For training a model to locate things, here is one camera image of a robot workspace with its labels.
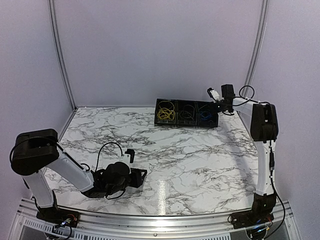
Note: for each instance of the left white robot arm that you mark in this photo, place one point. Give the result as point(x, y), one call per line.
point(35, 150)

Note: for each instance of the black compartment tray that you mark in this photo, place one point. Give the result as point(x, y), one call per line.
point(185, 113)

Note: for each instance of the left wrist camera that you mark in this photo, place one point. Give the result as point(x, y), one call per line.
point(128, 156)

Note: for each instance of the right aluminium frame post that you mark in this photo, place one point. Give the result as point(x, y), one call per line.
point(260, 34)

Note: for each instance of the aluminium front rail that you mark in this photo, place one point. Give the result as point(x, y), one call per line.
point(105, 226)

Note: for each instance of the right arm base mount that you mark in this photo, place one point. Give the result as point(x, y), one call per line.
point(260, 212)

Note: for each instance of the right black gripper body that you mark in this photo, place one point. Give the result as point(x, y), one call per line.
point(218, 109)

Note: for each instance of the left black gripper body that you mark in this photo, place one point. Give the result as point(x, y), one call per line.
point(136, 182)

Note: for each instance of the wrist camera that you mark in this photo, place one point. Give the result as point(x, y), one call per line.
point(213, 94)
point(128, 156)

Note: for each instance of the left aluminium frame post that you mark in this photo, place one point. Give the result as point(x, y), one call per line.
point(59, 54)

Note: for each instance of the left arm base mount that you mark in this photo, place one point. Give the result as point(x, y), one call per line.
point(57, 215)

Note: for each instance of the aluminium frame post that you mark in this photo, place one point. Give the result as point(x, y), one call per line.
point(260, 34)
point(59, 54)

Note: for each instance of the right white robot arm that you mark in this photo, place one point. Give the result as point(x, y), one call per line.
point(263, 131)

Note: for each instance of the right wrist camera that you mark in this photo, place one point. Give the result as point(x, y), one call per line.
point(213, 94)

